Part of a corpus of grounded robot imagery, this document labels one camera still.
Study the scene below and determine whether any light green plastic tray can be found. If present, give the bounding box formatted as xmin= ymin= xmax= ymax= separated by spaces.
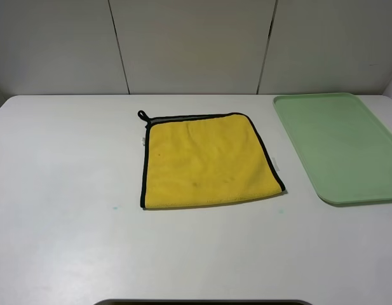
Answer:
xmin=273 ymin=93 xmax=392 ymax=207

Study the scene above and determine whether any yellow towel with black trim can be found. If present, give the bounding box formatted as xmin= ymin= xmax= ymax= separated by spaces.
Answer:
xmin=138 ymin=110 xmax=286 ymax=210

